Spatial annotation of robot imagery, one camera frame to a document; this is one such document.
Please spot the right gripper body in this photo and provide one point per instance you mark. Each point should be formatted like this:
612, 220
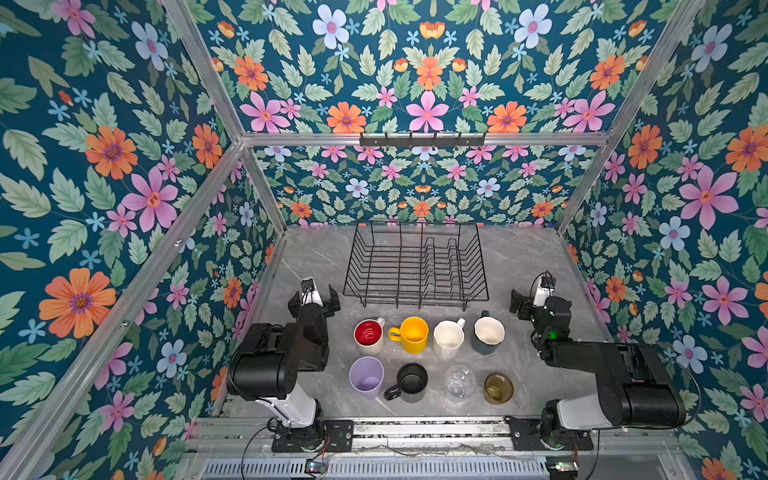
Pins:
519, 301

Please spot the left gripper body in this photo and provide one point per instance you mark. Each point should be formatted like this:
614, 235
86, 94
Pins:
312, 307

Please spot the white mug red inside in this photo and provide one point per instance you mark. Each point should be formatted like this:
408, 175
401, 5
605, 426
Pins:
368, 336

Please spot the lilac plastic cup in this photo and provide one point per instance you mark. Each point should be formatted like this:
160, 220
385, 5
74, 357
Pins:
366, 376

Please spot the yellow mug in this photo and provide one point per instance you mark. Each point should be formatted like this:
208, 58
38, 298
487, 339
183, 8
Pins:
412, 335

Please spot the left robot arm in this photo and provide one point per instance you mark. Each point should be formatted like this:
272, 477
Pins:
265, 366

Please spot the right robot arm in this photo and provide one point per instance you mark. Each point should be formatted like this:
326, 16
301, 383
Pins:
632, 387

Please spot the dark green mug white inside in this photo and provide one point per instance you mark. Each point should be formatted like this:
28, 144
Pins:
488, 334

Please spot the olive green glass cup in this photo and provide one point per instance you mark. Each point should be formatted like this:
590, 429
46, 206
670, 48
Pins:
498, 388

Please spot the white faceted mug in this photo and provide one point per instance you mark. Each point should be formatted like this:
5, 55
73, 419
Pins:
448, 336

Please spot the clear glass cup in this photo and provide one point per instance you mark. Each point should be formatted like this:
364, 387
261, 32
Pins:
459, 382

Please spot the black mug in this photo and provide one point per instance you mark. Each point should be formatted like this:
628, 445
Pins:
411, 383

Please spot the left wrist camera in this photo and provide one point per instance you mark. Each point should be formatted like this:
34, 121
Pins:
309, 293

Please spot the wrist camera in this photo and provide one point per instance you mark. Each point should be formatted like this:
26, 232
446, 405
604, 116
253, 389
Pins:
309, 293
545, 287

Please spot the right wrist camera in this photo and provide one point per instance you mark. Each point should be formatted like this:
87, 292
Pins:
545, 287

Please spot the black wire dish rack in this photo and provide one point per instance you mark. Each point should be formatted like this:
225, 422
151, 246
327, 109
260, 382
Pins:
416, 264

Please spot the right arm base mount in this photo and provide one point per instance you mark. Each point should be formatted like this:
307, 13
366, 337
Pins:
529, 434

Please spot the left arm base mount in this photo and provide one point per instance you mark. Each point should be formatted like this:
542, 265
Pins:
312, 435

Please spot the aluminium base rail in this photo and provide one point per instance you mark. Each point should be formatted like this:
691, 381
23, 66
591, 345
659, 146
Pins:
484, 435

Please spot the black hook rail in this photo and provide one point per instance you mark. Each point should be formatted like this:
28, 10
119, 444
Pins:
409, 140

